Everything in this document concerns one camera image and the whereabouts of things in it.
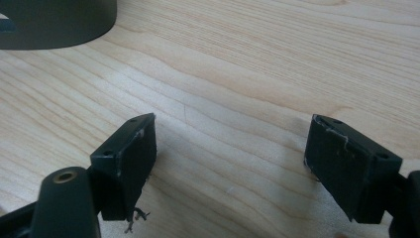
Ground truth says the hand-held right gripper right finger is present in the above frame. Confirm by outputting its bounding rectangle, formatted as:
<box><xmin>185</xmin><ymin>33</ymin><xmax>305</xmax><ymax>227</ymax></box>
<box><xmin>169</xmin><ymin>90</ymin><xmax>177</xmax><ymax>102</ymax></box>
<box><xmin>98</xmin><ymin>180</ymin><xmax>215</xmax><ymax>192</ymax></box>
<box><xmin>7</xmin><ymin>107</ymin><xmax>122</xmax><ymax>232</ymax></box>
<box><xmin>303</xmin><ymin>113</ymin><xmax>404</xmax><ymax>225</ymax></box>

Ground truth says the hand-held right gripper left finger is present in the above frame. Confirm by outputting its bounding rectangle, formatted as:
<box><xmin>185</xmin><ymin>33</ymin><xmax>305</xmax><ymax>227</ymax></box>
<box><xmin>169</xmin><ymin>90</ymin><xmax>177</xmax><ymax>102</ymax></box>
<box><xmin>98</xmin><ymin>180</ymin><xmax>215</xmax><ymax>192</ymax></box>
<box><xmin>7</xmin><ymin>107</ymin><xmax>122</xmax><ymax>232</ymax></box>
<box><xmin>89</xmin><ymin>112</ymin><xmax>158</xmax><ymax>234</ymax></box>

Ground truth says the dark round container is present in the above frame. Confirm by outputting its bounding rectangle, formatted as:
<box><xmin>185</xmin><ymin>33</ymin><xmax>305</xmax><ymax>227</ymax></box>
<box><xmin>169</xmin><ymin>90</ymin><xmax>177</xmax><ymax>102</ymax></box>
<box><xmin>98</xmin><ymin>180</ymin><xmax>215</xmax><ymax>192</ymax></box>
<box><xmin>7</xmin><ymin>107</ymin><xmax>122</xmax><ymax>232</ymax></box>
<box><xmin>0</xmin><ymin>0</ymin><xmax>118</xmax><ymax>51</ymax></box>

